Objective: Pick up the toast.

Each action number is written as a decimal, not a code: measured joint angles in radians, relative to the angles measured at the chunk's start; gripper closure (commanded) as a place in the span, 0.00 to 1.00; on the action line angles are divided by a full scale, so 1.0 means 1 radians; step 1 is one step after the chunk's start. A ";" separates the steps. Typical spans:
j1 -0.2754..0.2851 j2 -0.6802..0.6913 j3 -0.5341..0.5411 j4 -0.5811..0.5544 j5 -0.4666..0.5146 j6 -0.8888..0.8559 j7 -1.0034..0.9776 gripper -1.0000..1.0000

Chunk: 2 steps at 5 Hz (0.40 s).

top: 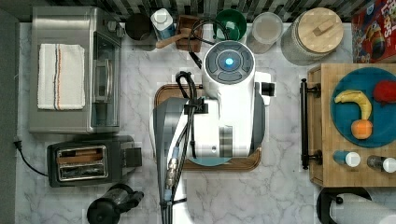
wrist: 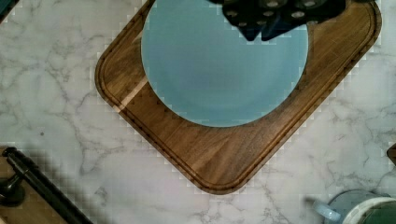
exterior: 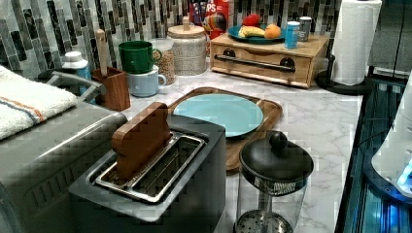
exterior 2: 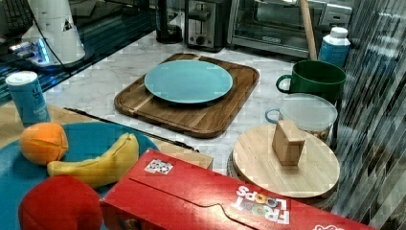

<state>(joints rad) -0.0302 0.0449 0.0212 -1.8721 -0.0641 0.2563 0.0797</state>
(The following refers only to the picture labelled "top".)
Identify grey shaker can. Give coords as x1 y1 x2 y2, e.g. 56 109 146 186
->
367 155 396 174

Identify light blue plate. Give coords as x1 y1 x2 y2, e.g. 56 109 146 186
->
189 157 230 167

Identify red apple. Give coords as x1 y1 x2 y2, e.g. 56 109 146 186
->
373 80 396 104

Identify blue can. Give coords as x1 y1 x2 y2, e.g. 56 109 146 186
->
332 150 361 167

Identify wooden drawer box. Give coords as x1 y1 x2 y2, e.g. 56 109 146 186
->
300 63 395 188

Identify black toaster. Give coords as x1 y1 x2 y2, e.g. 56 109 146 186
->
47 135 142 188

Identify blue bottle white cap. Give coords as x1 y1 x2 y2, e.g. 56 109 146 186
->
150 8 175 40

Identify paper towel roll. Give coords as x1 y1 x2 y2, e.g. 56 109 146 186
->
330 193 396 224

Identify brown toast slice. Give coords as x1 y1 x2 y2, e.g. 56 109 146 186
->
56 149 103 164

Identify dark round cup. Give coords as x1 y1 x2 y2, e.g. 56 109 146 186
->
125 13 153 41

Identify green cup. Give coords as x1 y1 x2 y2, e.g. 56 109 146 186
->
213 8 247 41

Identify silver toaster oven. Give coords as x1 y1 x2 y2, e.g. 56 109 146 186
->
29 7 123 134

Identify black paper towel holder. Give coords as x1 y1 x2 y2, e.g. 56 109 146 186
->
317 187 372 224

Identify black french press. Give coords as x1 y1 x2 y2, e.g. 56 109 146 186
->
87 183 144 224

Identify Froot Loops cereal box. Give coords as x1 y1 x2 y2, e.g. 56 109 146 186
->
351 0 396 63

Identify orange fruit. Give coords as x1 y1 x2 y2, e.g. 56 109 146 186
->
351 119 373 139

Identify black toaster power cord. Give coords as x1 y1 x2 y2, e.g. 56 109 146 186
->
12 139 50 177

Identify clear plastic container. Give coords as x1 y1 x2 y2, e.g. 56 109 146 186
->
247 12 283 54

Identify dark teal plate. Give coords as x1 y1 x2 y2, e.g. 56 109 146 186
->
330 67 395 147

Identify yellow banana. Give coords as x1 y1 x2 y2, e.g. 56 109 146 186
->
334 90 373 120

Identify grey jar with wooden lid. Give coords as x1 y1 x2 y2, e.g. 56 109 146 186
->
280 7 344 65

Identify wooden serving tray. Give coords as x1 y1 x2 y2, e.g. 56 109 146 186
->
154 84 262 172

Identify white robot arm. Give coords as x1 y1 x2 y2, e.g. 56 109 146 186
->
149 40 275 224

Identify wooden spoon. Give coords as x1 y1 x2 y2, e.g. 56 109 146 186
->
156 28 191 49

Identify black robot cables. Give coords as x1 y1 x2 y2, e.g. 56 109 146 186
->
160 17 232 224

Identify white striped towel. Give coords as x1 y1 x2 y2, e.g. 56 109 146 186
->
37 44 85 110

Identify wooden utensil holder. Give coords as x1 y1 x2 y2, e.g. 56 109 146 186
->
175 14 204 53

